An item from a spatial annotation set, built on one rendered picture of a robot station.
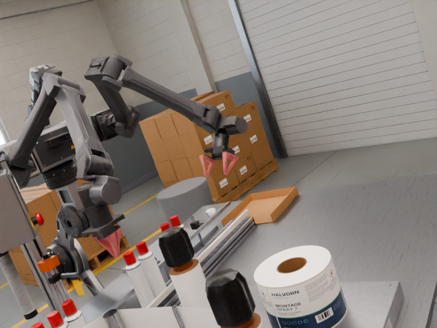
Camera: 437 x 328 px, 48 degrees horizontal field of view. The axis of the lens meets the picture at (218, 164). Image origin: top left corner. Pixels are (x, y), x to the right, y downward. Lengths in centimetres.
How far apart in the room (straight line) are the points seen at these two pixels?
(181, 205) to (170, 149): 153
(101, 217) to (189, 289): 31
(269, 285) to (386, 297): 30
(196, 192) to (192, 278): 272
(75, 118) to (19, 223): 32
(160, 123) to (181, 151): 38
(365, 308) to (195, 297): 44
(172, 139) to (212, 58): 185
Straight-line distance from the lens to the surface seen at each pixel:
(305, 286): 120
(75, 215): 208
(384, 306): 131
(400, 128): 572
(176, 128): 530
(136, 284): 164
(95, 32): 829
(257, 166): 580
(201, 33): 694
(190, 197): 404
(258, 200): 248
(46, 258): 153
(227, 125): 178
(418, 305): 138
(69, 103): 150
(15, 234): 141
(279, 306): 124
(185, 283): 137
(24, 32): 771
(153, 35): 762
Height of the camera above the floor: 158
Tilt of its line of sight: 12 degrees down
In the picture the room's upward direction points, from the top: 20 degrees counter-clockwise
